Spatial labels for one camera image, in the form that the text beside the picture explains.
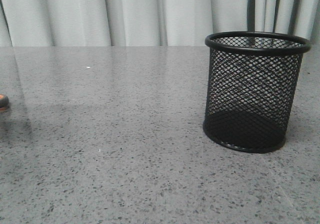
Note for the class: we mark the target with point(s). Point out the grey pleated curtain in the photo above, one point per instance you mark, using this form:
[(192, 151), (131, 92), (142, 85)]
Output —
[(149, 22)]

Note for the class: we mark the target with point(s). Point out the orange black handled scissors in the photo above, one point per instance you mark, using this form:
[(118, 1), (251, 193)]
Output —
[(4, 103)]

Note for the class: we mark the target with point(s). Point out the black mesh metal bucket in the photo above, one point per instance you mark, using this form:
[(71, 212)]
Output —
[(252, 79)]

